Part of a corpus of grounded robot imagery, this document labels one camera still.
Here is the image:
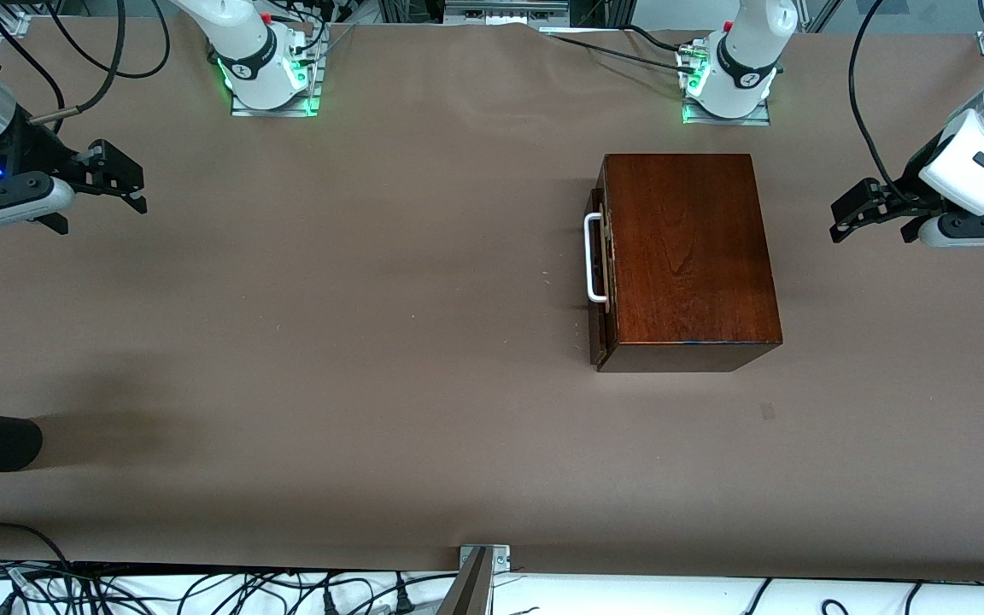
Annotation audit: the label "wooden drawer with white handle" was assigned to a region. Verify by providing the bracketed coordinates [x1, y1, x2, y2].
[583, 184, 621, 370]

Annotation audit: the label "dark wooden cabinet box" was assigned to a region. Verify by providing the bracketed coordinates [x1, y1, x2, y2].
[596, 153, 783, 373]

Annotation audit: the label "paper table cover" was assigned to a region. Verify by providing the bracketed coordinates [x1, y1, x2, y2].
[0, 17, 984, 583]

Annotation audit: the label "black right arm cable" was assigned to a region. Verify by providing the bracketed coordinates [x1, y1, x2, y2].
[0, 0, 173, 127]

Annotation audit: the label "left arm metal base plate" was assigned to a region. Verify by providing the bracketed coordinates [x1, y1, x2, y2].
[682, 43, 772, 126]

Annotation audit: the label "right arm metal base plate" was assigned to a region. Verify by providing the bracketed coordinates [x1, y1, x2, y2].
[230, 26, 323, 118]

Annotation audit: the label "black base cable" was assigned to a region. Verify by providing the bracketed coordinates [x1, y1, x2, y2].
[542, 24, 705, 74]

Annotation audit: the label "aluminium frame rail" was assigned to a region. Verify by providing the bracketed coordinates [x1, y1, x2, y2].
[443, 0, 570, 26]

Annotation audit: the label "tangled black cables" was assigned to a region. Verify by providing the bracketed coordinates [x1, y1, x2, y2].
[0, 523, 459, 615]

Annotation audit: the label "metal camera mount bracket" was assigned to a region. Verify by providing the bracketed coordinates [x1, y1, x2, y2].
[436, 544, 512, 615]

